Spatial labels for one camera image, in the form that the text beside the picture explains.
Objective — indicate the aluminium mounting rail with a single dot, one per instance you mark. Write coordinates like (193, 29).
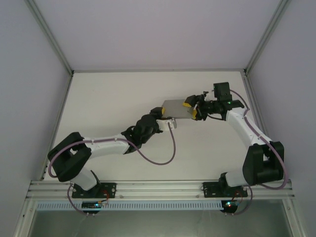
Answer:
(158, 188)

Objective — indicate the aluminium frame post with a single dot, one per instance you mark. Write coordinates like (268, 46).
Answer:
(54, 42)
(264, 37)

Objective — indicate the left circuit board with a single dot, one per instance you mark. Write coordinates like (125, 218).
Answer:
(91, 205)

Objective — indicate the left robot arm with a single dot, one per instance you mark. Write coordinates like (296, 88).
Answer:
(108, 148)

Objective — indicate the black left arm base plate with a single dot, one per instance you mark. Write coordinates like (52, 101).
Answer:
(109, 190)

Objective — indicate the aluminium table side rail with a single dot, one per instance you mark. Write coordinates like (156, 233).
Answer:
(64, 98)
(256, 123)

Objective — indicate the grey paper box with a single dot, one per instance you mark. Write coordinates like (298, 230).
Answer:
(176, 108)

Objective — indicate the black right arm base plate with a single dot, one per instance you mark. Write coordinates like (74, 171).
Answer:
(209, 188)

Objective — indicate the aluminium frame leg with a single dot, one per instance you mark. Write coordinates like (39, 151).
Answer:
(295, 219)
(23, 219)

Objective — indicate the circuit board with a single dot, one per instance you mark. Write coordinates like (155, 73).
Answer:
(91, 205)
(230, 204)

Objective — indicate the right circuit board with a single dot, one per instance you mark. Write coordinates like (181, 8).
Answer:
(230, 204)

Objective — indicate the grey metal sheet panel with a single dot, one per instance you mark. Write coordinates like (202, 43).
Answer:
(158, 224)

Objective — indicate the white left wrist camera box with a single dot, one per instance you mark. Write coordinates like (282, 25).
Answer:
(164, 123)

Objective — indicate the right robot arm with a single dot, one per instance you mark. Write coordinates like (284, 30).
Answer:
(251, 168)

